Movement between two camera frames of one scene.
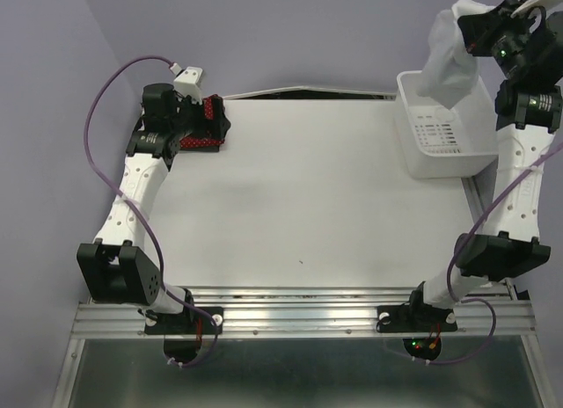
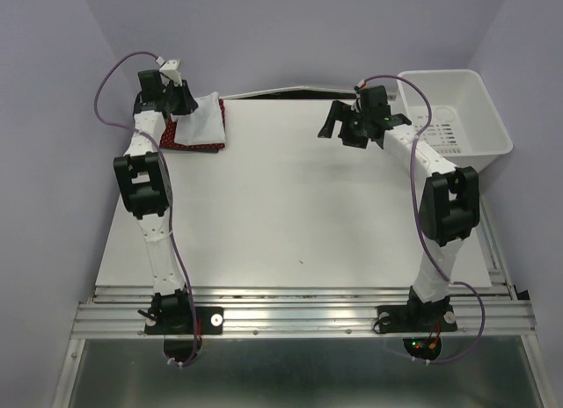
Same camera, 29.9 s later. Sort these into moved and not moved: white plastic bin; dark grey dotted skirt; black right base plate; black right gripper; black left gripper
Moved: black left gripper; black right gripper
Not moved: dark grey dotted skirt; black right base plate; white plastic bin
